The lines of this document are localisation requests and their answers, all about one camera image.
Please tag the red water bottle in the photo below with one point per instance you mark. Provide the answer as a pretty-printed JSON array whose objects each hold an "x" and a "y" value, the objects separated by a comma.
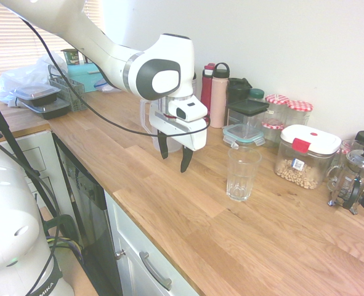
[{"x": 206, "y": 92}]

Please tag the pink water bottle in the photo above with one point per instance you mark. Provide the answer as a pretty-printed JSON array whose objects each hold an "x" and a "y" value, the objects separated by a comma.
[{"x": 218, "y": 98}]

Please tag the glass container with teal lid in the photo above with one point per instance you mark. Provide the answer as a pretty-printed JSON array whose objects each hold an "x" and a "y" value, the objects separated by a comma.
[{"x": 241, "y": 133}]

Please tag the black shaker bottle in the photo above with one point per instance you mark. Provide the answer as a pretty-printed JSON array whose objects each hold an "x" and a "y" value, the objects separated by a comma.
[{"x": 238, "y": 91}]

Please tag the clear zip bag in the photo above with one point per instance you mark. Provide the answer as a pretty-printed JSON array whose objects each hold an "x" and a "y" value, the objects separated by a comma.
[{"x": 103, "y": 87}]

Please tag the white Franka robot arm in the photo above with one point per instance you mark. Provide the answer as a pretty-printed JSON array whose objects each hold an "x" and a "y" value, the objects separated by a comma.
[{"x": 107, "y": 52}]

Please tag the small jar with red lid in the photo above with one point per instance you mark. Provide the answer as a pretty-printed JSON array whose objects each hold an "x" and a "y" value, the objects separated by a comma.
[{"x": 272, "y": 132}]

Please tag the grey plastic basket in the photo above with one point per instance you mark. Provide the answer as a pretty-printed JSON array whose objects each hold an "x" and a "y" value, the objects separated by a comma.
[{"x": 74, "y": 96}]

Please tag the dark dishwasher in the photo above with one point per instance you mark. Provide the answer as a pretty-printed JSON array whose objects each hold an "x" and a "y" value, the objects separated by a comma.
[{"x": 89, "y": 197}]

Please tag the black camera stand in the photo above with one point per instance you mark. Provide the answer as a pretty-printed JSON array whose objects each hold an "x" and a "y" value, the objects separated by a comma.
[{"x": 3, "y": 123}]

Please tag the metal cabinet knob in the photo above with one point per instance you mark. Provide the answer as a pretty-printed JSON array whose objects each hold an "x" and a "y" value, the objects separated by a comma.
[{"x": 120, "y": 254}]

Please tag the clear drinking glass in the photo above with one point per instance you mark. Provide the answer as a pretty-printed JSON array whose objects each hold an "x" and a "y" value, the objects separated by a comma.
[{"x": 243, "y": 172}]

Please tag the black takeout container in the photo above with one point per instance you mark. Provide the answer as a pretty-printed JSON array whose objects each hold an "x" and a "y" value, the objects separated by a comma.
[
  {"x": 37, "y": 92},
  {"x": 52, "y": 110}
]

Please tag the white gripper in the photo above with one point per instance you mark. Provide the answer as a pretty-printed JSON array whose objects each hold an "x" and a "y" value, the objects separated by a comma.
[{"x": 169, "y": 128}]

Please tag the clear pitcher with blue lid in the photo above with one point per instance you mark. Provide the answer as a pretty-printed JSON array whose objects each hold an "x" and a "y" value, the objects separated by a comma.
[{"x": 174, "y": 147}]

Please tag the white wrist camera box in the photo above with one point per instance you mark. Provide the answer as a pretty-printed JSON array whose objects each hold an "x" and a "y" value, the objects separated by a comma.
[{"x": 194, "y": 109}]

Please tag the white cabinet drawer front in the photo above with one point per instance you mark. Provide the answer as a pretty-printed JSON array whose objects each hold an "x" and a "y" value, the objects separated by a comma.
[{"x": 129, "y": 234}]

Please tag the glass French press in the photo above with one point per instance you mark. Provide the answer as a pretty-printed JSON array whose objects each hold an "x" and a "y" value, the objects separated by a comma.
[{"x": 358, "y": 172}]

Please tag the jar with red checked lid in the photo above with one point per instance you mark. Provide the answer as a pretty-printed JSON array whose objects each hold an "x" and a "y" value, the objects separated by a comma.
[
  {"x": 275, "y": 100},
  {"x": 299, "y": 106}
]

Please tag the square container with black lid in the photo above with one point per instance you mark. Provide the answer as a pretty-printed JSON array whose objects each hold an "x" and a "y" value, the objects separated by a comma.
[{"x": 246, "y": 106}]

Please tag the cereal container with white lid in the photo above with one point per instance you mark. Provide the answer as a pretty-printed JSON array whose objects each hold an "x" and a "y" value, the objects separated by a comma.
[{"x": 308, "y": 137}]

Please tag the teal box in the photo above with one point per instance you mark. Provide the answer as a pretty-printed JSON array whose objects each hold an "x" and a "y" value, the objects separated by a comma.
[{"x": 80, "y": 75}]

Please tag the jar with green lid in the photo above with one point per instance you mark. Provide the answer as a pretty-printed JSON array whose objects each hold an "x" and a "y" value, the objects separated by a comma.
[{"x": 257, "y": 94}]

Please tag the green can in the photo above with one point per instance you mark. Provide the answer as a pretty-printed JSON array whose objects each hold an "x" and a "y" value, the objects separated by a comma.
[{"x": 71, "y": 57}]

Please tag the white plastic bag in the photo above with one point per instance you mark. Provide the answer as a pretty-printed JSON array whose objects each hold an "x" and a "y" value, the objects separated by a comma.
[{"x": 30, "y": 74}]

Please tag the window blind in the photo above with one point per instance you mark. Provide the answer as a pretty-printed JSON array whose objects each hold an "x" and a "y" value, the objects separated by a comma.
[{"x": 3, "y": 40}]

